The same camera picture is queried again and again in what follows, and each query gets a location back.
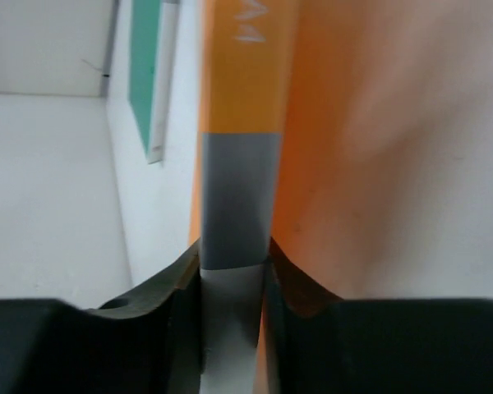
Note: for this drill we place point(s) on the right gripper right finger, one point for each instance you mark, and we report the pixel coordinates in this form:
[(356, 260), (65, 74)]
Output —
[(317, 342)]

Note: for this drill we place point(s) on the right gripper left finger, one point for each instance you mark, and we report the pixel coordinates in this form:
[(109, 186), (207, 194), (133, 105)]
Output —
[(146, 340)]

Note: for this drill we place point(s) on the orange notebook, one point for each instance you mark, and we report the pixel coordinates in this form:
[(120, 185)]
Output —
[(358, 137)]

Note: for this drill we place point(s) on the green notebook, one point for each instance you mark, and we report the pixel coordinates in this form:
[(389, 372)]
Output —
[(153, 38)]

